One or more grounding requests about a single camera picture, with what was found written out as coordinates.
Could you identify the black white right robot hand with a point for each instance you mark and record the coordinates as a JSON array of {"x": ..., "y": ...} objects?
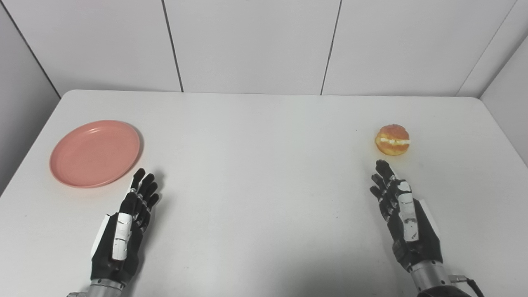
[{"x": 416, "y": 235}]

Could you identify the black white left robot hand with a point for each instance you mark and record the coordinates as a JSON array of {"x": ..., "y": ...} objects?
[{"x": 111, "y": 247}]

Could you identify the pink round plate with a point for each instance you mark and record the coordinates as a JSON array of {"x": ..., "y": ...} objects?
[{"x": 95, "y": 154}]

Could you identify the golden cream puff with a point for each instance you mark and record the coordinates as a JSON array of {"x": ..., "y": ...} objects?
[{"x": 392, "y": 142}]

